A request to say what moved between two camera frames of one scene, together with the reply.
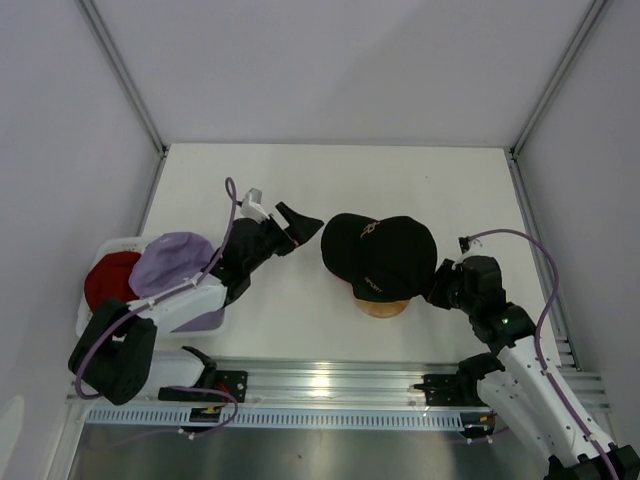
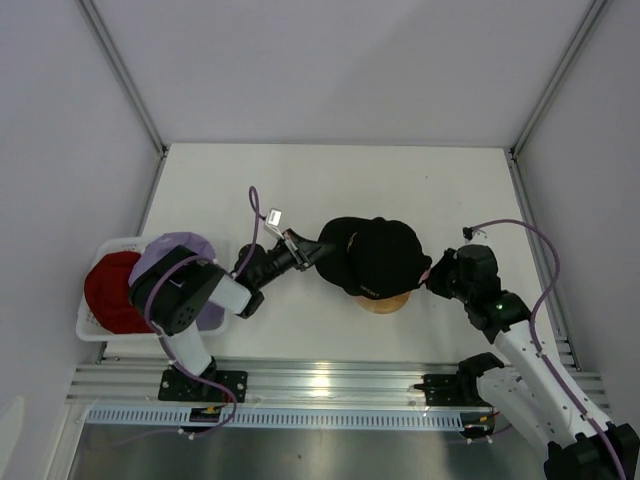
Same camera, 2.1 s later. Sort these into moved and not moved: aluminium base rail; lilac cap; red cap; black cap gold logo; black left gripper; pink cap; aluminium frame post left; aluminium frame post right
Moved: pink cap; black left gripper; black cap gold logo
Not moved: lilac cap; aluminium frame post right; aluminium base rail; red cap; aluminium frame post left
